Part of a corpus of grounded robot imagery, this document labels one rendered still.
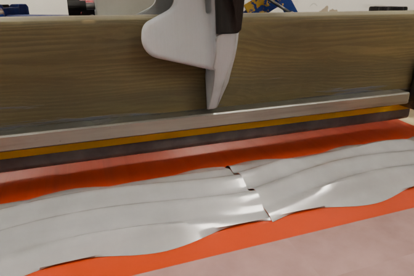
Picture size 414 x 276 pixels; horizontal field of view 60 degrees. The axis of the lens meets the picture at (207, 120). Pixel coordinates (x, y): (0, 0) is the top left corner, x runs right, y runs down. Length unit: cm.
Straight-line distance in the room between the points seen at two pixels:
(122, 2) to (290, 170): 36
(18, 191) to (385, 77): 29
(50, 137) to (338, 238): 17
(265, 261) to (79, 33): 17
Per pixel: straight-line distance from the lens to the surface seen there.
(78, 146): 26
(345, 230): 21
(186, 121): 24
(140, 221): 20
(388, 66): 34
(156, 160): 27
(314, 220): 21
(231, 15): 22
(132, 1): 53
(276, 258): 18
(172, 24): 23
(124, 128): 24
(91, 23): 24
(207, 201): 21
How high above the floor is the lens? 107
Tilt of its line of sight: 19 degrees down
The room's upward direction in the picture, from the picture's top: straight up
